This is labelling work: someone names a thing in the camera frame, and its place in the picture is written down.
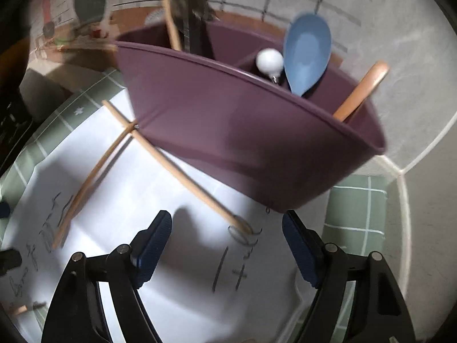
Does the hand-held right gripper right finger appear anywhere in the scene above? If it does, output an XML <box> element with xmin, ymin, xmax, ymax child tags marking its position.
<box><xmin>282</xmin><ymin>210</ymin><xmax>416</xmax><ymax>343</ymax></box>

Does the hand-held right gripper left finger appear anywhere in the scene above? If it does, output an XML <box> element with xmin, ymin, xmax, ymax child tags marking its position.
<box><xmin>41</xmin><ymin>210</ymin><xmax>173</xmax><ymax>343</ymax></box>

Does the wooden chopstick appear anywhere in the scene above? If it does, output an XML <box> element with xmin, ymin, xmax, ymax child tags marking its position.
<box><xmin>157</xmin><ymin>0</ymin><xmax>183</xmax><ymax>51</ymax></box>
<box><xmin>52</xmin><ymin>123</ymin><xmax>138</xmax><ymax>251</ymax></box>
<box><xmin>102</xmin><ymin>99</ymin><xmax>254</xmax><ymax>234</ymax></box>
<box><xmin>11</xmin><ymin>302</ymin><xmax>47</xmax><ymax>315</ymax></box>

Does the purple utensil holder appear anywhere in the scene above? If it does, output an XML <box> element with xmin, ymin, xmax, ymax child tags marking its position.
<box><xmin>115</xmin><ymin>19</ymin><xmax>390</xmax><ymax>212</ymax></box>

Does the orange wooden spoon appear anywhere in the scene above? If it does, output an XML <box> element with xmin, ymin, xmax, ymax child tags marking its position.
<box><xmin>333</xmin><ymin>61</ymin><xmax>390</xmax><ymax>123</ymax></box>

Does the blue plastic spoon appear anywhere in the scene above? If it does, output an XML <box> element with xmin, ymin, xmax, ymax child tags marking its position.
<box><xmin>283</xmin><ymin>13</ymin><xmax>332</xmax><ymax>98</ymax></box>

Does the white paper sheet with writing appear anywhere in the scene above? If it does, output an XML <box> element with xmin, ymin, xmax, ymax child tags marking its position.
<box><xmin>0</xmin><ymin>89</ymin><xmax>322</xmax><ymax>343</ymax></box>

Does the green grid mat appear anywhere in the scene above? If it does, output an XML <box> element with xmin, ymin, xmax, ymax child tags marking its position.
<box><xmin>0</xmin><ymin>68</ymin><xmax>390</xmax><ymax>343</ymax></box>

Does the brown cardboard box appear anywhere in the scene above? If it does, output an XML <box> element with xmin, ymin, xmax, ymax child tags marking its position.
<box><xmin>36</xmin><ymin>7</ymin><xmax>343</xmax><ymax>65</ymax></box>

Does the clear plastic protractor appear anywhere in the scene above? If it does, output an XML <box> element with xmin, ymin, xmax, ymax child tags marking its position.
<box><xmin>145</xmin><ymin>10</ymin><xmax>167</xmax><ymax>25</ymax></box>

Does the white round-head spoon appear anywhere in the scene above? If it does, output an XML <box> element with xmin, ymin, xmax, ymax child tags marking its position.
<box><xmin>256</xmin><ymin>49</ymin><xmax>284</xmax><ymax>84</ymax></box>

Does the cartoon wall poster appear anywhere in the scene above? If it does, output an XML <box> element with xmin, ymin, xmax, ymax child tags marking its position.
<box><xmin>29</xmin><ymin>0</ymin><xmax>111</xmax><ymax>43</ymax></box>

